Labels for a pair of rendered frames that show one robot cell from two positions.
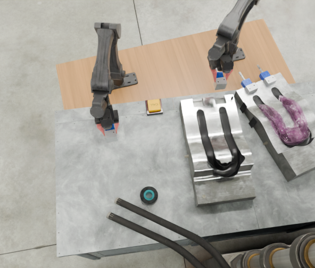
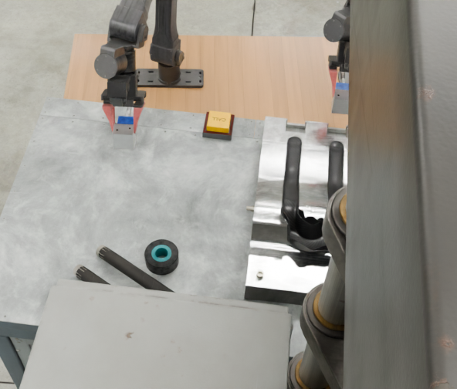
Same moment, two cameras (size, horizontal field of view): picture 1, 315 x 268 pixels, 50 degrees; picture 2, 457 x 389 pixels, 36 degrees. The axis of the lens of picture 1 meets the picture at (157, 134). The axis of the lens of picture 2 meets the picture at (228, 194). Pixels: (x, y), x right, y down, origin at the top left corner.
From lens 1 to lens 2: 0.58 m
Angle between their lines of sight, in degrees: 15
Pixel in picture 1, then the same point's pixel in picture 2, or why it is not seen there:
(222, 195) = (296, 282)
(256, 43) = not seen: hidden behind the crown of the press
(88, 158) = (76, 177)
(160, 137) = (215, 174)
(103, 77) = (132, 15)
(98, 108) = (110, 59)
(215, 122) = (317, 161)
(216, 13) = not seen: hidden behind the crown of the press
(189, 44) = (312, 51)
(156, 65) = (244, 67)
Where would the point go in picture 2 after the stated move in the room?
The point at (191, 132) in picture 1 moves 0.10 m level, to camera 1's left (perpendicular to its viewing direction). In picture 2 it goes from (269, 168) to (231, 160)
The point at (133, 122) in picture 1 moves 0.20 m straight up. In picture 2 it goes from (174, 140) to (172, 87)
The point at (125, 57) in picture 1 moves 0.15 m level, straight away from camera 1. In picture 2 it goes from (194, 45) to (201, 15)
